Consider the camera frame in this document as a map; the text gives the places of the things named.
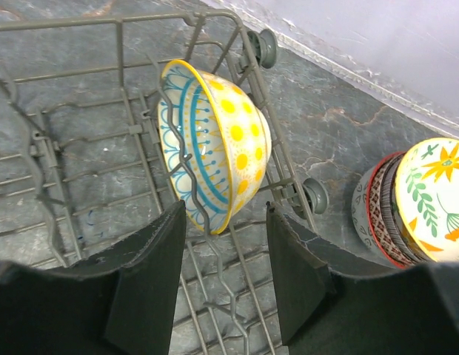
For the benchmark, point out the yellow teal bowl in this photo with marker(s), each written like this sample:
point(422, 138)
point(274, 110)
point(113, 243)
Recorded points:
point(216, 143)

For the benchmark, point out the grey purple bowl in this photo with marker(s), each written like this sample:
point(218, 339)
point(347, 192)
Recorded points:
point(391, 216)

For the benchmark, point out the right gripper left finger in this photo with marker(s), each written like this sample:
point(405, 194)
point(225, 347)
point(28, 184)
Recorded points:
point(124, 299)

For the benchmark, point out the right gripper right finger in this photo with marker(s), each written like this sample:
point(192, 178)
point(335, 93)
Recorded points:
point(308, 275)

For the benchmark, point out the red patterned green bowl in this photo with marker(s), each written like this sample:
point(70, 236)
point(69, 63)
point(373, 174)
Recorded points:
point(360, 219)

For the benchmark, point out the yellow green floral bowl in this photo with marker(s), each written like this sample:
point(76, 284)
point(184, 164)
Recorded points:
point(427, 197)

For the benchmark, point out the wire dish rack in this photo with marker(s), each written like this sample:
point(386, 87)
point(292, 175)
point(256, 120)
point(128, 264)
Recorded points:
point(81, 166)

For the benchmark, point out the red scale patterned bowl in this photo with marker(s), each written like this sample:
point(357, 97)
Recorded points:
point(374, 211)

